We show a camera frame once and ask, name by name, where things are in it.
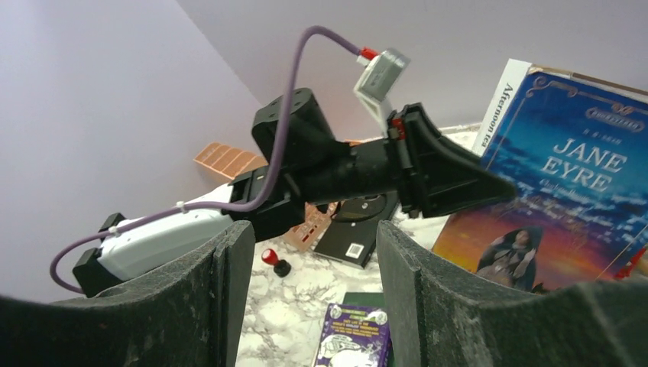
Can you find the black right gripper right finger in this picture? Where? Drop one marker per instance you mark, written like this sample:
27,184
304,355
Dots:
441,315

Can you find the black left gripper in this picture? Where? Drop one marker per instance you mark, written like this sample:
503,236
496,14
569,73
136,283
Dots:
433,175

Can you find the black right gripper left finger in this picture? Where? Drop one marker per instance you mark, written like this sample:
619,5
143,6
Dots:
188,312

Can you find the white Afternoon Tea book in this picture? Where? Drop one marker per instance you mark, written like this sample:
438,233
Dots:
511,78

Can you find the blue Jane Eyre book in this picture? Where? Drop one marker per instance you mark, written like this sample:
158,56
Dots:
575,148

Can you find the red comic paperback book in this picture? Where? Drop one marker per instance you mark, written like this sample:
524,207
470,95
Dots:
636,266

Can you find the dark green thin book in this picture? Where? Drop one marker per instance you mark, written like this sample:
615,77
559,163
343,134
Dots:
364,299

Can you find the purple comic paperback book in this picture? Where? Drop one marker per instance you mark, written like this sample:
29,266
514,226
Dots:
353,336

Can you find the small red capped object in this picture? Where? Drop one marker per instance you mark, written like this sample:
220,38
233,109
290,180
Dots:
281,267

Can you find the black hardcover book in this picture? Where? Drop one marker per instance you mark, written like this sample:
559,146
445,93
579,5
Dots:
350,238

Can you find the peach plastic file organizer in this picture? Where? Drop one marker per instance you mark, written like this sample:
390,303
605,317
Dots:
223,163

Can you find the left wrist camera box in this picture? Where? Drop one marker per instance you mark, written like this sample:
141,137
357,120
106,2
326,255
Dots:
381,71

